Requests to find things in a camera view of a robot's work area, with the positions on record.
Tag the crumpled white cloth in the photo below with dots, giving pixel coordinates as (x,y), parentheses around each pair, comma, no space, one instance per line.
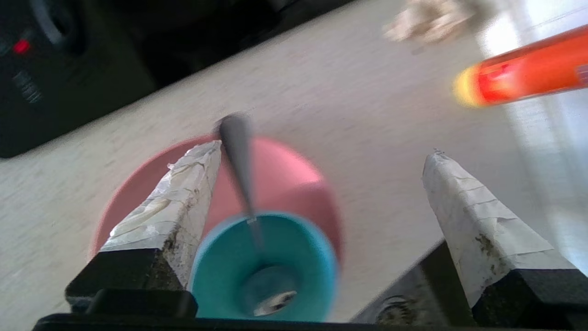
(432,20)

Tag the metal spoon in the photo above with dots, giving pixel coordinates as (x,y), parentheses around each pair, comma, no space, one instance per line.
(236,147)

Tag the orange dish soap bottle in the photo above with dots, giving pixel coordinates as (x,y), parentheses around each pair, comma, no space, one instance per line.
(528,76)

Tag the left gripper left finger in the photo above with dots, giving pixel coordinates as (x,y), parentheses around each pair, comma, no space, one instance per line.
(161,220)

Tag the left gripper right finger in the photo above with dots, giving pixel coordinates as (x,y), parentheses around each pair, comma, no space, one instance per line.
(496,257)

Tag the pink plate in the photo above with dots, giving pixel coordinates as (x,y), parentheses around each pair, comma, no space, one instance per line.
(285,184)

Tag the round sink drain strainer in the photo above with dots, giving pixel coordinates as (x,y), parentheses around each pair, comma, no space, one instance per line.
(395,312)

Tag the black stovetop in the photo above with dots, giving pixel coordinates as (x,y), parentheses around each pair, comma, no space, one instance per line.
(92,69)

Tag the teal bowl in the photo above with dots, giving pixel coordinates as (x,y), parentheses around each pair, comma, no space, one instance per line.
(220,276)

